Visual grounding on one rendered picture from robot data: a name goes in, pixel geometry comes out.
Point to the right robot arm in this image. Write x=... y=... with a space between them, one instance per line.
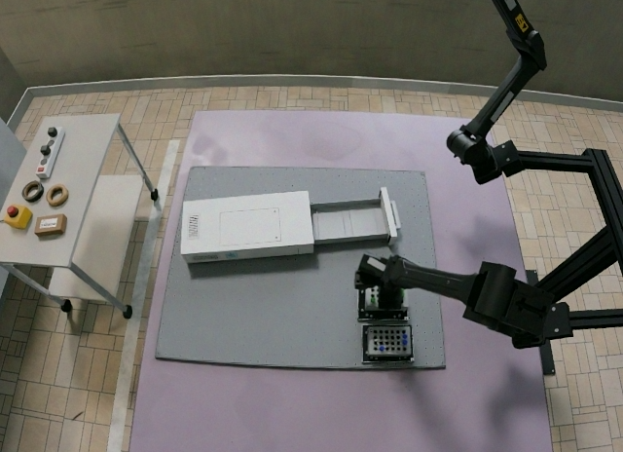
x=531 y=60

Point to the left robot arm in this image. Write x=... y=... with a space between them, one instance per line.
x=498 y=299

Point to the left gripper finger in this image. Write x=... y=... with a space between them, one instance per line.
x=397 y=306

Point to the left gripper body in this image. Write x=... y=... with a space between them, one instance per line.
x=387 y=301

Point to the white cooling block with round holes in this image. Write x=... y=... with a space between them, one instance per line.
x=374 y=306

